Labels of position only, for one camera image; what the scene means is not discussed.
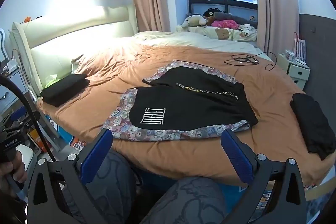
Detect black pants with bear print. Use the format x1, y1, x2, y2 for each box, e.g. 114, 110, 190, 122
101, 61, 259, 141

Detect blue grey drawer cabinet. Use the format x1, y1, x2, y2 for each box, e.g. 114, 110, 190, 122
0, 67, 29, 119

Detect orange blanket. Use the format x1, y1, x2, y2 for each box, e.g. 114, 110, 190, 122
35, 44, 330, 188

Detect grey long plush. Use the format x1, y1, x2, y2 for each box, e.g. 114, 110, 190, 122
213, 11, 258, 28

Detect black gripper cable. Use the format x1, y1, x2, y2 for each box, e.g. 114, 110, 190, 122
0, 74, 57, 162

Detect white nightstand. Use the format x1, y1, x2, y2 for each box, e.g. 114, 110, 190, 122
277, 52, 312, 89

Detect person's leg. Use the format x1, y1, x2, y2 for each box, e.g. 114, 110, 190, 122
63, 149, 137, 224
139, 177, 228, 224

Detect pink wire rack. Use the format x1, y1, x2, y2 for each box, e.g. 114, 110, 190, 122
293, 31, 308, 63

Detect pink cloth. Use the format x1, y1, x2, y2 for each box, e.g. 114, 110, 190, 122
211, 19, 239, 29

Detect spotted white plush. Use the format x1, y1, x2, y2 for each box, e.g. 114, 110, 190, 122
238, 25, 254, 37

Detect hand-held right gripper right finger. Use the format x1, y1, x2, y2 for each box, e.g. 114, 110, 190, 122
220, 129, 307, 224

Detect cream padded headboard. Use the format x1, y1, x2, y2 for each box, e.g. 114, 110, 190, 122
9, 5, 138, 98

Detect blue printed bed sheet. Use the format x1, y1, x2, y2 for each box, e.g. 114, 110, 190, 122
44, 113, 88, 159

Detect green cloth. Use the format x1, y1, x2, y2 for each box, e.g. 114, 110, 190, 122
43, 74, 65, 89

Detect white bear plush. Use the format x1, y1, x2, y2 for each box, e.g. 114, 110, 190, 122
181, 14, 208, 31

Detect dark brown plush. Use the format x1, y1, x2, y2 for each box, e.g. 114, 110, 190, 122
203, 7, 224, 19

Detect person's left leg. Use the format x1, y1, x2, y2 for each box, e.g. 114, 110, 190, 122
63, 149, 137, 224

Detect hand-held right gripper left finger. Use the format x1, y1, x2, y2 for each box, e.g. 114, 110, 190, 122
26, 129, 113, 224

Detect person's left hand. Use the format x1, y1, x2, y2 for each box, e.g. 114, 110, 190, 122
0, 151, 28, 185

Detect pile of black clothes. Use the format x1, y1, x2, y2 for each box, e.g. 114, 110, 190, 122
289, 93, 336, 161

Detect stack of folded black pants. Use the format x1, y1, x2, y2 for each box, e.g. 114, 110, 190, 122
39, 73, 90, 108

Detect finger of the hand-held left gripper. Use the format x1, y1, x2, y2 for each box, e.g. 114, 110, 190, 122
3, 111, 41, 134

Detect cream bed sheet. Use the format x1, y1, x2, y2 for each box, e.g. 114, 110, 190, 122
131, 31, 272, 62

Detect thin black cable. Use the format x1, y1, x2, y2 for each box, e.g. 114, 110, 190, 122
224, 52, 279, 71

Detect person's right leg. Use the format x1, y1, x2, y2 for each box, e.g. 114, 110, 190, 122
139, 177, 228, 224

